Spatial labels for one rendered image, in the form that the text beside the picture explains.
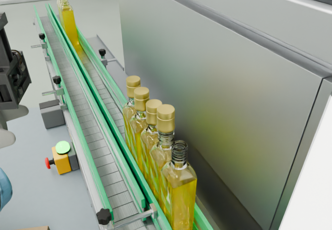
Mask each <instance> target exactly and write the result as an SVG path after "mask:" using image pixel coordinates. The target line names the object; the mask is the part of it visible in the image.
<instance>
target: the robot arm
mask: <svg viewBox="0 0 332 230"><path fill-rule="evenodd" d="M7 23H8V20H7V17H6V14H5V12H0V149H1V148H5V147H8V146H11V145H13V144H14V143H15V141H16V138H15V135H14V134H13V133H12V132H11V131H8V128H7V123H6V122H7V121H10V120H13V119H16V118H20V117H23V116H26V115H27V114H28V113H29V110H28V108H27V107H26V106H24V105H21V104H19V103H20V101H21V99H22V98H23V96H24V94H25V92H26V90H27V88H28V86H29V84H30V83H32V81H31V78H30V74H29V71H28V68H27V64H26V61H25V58H24V55H23V51H17V50H14V49H11V48H10V45H9V41H8V38H7V35H6V32H5V29H4V26H5V25H6V24H7ZM12 193H13V191H12V185H11V182H10V180H9V178H8V176H7V175H6V173H5V172H4V171H3V170H2V169H1V168H0V212H1V210H2V209H3V208H4V206H5V205H6V204H7V203H8V202H9V201H10V200H11V198H12Z"/></svg>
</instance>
